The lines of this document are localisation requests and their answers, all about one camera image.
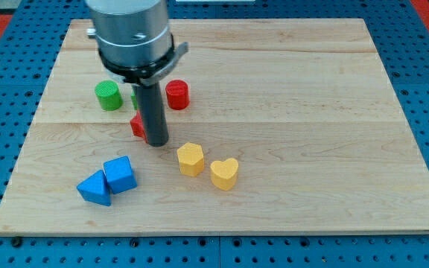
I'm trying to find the yellow hexagon block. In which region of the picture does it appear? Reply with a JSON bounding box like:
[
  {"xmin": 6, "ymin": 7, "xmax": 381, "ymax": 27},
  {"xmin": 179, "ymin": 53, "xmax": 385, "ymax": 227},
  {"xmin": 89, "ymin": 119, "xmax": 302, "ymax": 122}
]
[{"xmin": 177, "ymin": 142, "xmax": 205, "ymax": 177}]

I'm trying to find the yellow heart block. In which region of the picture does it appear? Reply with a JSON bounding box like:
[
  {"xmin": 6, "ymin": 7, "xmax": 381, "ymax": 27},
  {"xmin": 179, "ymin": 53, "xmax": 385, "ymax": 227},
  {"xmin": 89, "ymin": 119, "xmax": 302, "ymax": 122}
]
[{"xmin": 210, "ymin": 158, "xmax": 239, "ymax": 191}]

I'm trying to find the red block behind rod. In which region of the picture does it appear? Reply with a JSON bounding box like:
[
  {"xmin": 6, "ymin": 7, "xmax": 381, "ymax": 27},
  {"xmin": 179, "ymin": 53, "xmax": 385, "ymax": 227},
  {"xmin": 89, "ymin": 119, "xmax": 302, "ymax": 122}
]
[{"xmin": 130, "ymin": 110, "xmax": 147, "ymax": 142}]

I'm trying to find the green cylinder block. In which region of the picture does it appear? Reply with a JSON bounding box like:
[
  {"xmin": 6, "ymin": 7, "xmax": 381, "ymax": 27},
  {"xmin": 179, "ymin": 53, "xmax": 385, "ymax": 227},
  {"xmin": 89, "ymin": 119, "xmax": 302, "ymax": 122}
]
[{"xmin": 95, "ymin": 80, "xmax": 123, "ymax": 111}]

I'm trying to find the red cylinder block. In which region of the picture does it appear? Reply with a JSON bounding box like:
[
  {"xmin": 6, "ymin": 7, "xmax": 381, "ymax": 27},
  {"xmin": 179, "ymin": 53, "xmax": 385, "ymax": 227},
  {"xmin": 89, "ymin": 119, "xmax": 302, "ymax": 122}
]
[{"xmin": 165, "ymin": 80, "xmax": 190, "ymax": 110}]

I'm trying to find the blue cube block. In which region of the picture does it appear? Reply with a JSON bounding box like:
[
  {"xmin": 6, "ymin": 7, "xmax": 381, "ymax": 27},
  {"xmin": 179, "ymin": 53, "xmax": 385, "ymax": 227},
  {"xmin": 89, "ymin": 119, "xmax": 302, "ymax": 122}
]
[{"xmin": 104, "ymin": 156, "xmax": 138, "ymax": 194}]

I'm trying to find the wooden board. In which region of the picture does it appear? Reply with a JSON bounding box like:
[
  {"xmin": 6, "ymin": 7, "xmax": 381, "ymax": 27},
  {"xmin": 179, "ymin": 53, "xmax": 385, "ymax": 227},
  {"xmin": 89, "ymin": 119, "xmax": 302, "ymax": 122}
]
[{"xmin": 0, "ymin": 19, "xmax": 429, "ymax": 237}]

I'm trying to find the green block behind rod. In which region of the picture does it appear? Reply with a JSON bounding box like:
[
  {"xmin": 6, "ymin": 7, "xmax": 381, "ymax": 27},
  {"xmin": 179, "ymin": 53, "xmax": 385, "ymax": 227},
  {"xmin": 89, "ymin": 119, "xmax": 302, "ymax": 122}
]
[{"xmin": 130, "ymin": 91, "xmax": 138, "ymax": 110}]

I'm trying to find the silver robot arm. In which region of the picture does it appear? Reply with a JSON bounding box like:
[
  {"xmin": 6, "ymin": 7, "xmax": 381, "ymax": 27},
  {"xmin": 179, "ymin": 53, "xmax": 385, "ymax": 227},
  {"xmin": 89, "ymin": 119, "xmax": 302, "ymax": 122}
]
[{"xmin": 86, "ymin": 0, "xmax": 188, "ymax": 86}]

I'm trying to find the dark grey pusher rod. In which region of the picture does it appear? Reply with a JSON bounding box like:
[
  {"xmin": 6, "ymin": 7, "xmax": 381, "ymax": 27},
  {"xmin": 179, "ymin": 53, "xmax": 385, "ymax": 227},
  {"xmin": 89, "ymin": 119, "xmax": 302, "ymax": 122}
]
[{"xmin": 132, "ymin": 83, "xmax": 169, "ymax": 147}]

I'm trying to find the blue triangle block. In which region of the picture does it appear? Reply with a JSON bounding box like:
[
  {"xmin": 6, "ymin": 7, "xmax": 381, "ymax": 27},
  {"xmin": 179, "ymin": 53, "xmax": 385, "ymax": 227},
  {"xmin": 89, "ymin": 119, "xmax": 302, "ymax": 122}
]
[{"xmin": 76, "ymin": 170, "xmax": 111, "ymax": 206}]

